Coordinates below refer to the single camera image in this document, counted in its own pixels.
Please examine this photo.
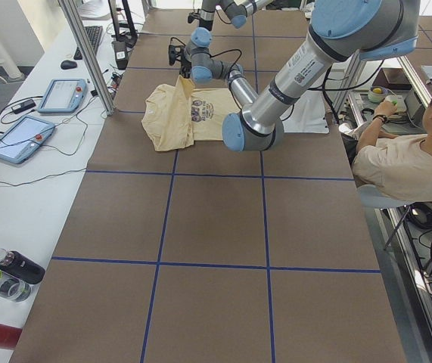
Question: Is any black keyboard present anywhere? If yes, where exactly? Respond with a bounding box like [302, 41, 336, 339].
[73, 25, 104, 61]

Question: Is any far blue teach pendant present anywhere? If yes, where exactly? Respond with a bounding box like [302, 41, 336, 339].
[37, 79, 87, 114]

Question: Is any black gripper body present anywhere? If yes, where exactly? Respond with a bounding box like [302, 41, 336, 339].
[179, 63, 192, 79]

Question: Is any black box white label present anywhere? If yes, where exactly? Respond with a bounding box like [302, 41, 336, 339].
[112, 41, 129, 70]

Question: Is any seated person beige shirt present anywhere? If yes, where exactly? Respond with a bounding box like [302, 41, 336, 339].
[340, 98, 432, 202]

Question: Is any white central pillar with base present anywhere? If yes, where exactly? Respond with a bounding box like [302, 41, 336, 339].
[280, 91, 329, 134]

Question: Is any aluminium frame post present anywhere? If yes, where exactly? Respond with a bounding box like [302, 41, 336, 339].
[59, 0, 115, 116]

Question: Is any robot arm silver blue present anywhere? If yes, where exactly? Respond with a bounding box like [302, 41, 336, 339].
[192, 0, 272, 30]
[182, 0, 420, 151]

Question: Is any black water bottle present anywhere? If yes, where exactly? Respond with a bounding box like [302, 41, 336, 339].
[0, 248, 45, 284]

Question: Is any near blue teach pendant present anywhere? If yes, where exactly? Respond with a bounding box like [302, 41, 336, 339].
[0, 116, 56, 164]

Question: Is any green bowl with lemon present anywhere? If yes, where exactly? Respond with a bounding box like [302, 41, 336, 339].
[367, 86, 389, 104]

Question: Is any black computer mouse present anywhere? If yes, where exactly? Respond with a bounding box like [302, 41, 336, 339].
[60, 60, 77, 70]

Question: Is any black power adapter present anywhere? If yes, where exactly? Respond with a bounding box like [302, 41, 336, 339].
[11, 98, 36, 114]

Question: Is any black monitor stand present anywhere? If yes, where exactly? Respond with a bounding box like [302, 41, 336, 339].
[108, 0, 138, 48]

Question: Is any clear bottle black lid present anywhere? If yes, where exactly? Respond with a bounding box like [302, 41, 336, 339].
[0, 270, 31, 303]

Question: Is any cream long-sleeve printed shirt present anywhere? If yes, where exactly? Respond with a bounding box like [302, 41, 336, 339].
[141, 76, 239, 152]

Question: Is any blue teach pendant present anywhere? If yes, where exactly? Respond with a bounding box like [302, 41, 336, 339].
[37, 79, 87, 114]
[0, 116, 56, 164]

